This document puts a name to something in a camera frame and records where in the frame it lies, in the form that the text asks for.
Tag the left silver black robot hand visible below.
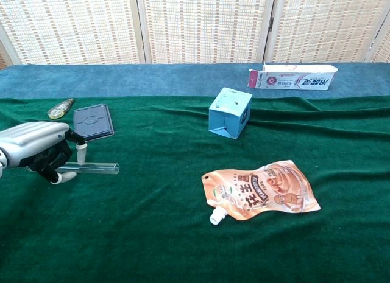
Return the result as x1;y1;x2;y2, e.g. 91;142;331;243
0;121;89;185

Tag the transparent glass test tube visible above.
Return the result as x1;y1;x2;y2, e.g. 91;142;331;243
57;162;120;176

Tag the small yellowish clear bottle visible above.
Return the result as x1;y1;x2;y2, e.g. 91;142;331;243
47;97;76;119

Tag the dark transparent card case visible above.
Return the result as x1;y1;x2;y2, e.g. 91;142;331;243
72;103;115;143

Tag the blue table cover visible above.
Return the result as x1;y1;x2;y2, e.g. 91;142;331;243
0;62;390;100

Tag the green velvet cloth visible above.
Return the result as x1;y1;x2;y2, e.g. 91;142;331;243
0;96;390;283

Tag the bamboo folding screen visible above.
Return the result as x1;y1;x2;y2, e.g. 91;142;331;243
0;0;390;68

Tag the small light blue box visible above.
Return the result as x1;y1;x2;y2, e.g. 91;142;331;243
208;87;254;140

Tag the orange spout pouch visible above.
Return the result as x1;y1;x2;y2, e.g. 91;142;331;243
200;159;322;225

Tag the white toothpaste box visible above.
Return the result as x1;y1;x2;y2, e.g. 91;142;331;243
247;62;339;91

